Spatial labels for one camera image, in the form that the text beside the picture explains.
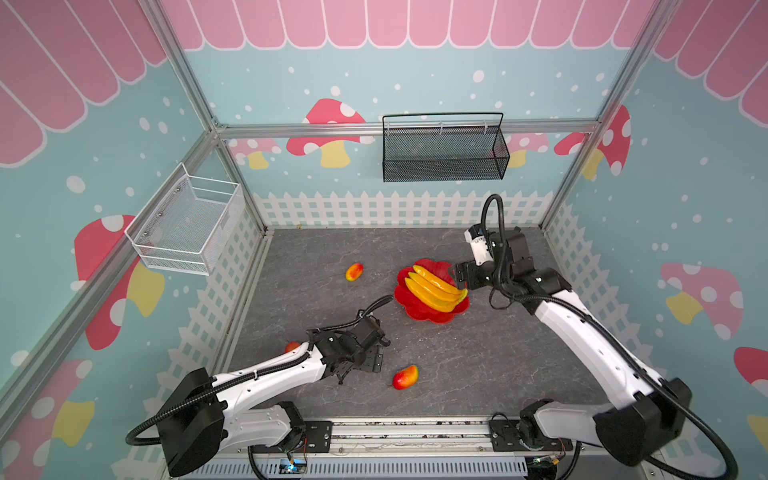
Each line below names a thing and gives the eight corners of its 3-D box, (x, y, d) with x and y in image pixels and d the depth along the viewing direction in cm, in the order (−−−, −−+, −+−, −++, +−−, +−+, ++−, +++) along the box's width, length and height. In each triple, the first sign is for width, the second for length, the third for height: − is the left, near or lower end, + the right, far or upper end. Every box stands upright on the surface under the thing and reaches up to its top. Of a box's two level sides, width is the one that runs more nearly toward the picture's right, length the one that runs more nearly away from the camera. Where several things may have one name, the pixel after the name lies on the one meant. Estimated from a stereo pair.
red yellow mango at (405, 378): (397, 394, 83) (397, 390, 80) (390, 380, 85) (390, 375, 82) (421, 380, 85) (422, 376, 82) (413, 367, 88) (414, 362, 84)
